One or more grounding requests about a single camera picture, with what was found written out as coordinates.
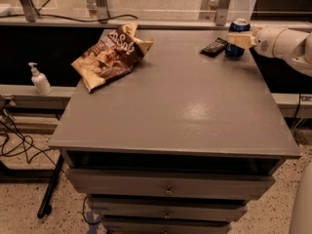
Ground middle grey drawer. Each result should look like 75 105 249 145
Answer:
88 197 247 222

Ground metal frame post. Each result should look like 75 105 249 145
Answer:
95 0 109 20
215 0 231 26
19 0 37 22

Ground blue pepsi can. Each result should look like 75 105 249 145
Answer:
225 19 251 58

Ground grey drawer cabinet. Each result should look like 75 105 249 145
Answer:
48 28 302 234

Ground right metal frame post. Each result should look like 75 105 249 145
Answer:
215 0 231 26

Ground black rxbar chocolate bar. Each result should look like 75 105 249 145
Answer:
201 38 227 58

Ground black cable on ledge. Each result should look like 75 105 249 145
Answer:
0 13 138 23

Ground black floor cables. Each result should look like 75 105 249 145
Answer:
0 96 59 168

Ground black metal leg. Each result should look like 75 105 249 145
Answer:
37 156 63 218

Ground left metal frame post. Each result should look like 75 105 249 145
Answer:
19 0 37 22

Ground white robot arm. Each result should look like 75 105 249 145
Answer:
227 26 312 76

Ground top grey drawer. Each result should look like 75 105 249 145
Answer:
66 169 274 200

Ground white pump bottle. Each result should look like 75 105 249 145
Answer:
28 62 52 96

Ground middle metal frame post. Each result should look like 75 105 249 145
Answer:
95 0 109 20

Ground grey drawer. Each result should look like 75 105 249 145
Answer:
66 169 274 200
102 217 231 234
88 197 247 222

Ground bottom grey drawer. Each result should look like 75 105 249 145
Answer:
102 217 231 234

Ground brown chip bag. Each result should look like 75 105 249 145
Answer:
71 22 154 93

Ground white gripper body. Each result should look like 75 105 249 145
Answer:
254 27 287 58

